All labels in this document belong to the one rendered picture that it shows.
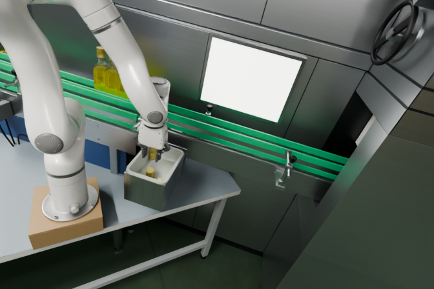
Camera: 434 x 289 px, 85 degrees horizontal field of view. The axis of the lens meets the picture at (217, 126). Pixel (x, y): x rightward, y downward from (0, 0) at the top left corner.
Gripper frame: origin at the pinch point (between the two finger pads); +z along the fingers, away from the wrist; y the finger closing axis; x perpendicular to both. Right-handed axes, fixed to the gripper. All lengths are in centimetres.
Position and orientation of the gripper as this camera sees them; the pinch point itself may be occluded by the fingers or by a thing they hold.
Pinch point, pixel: (151, 154)
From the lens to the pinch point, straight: 97.5
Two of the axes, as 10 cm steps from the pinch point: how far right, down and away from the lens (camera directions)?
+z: -2.1, 8.2, 5.3
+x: -2.2, 4.9, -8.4
